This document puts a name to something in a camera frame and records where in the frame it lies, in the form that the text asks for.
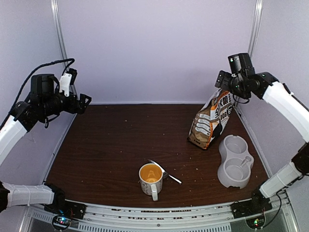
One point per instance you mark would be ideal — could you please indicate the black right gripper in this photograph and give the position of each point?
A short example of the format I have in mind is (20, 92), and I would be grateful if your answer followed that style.
(221, 81)

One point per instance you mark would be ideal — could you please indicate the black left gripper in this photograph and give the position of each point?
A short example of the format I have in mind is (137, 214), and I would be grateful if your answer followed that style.
(81, 107)

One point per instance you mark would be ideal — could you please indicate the brown dog food bag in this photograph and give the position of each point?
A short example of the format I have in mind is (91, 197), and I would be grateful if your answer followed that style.
(210, 121)

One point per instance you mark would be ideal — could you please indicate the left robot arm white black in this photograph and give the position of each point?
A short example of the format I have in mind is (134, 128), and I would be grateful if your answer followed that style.
(48, 98)

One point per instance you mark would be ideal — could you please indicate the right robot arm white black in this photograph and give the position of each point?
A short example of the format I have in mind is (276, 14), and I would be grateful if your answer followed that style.
(244, 82)

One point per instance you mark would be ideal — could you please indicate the white double pet bowl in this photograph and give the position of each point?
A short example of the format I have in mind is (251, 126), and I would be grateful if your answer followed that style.
(236, 162)

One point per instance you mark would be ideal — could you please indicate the white mug yellow inside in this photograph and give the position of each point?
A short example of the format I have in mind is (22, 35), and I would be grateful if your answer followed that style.
(151, 180)

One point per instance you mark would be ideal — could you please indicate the metal spoon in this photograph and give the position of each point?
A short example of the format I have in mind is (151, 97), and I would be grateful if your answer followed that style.
(165, 174)

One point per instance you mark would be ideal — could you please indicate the left circuit board with leds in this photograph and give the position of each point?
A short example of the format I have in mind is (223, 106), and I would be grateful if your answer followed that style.
(61, 223)

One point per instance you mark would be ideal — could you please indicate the circuit board with leds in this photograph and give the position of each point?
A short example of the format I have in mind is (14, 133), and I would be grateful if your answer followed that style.
(61, 223)
(256, 222)

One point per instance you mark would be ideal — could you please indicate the right circuit board with leds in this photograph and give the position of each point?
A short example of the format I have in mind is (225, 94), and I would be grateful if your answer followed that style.
(256, 222)

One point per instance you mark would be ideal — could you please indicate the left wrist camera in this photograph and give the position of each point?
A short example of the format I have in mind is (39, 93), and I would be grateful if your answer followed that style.
(66, 80)

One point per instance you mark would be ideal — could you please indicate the right aluminium corner post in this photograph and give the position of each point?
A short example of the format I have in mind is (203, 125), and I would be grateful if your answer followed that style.
(257, 16)

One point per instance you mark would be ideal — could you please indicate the aluminium corner post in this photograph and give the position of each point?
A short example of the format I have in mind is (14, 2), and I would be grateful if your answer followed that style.
(57, 22)
(257, 16)

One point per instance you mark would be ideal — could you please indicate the left aluminium corner post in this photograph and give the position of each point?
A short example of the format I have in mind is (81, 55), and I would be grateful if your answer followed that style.
(57, 22)

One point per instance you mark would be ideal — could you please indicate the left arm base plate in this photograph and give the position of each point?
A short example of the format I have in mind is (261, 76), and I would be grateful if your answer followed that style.
(70, 210)

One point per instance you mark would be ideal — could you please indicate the aluminium front rail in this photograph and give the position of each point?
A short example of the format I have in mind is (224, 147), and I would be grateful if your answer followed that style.
(209, 218)

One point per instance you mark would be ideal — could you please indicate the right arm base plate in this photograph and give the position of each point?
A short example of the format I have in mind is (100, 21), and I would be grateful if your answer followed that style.
(247, 208)

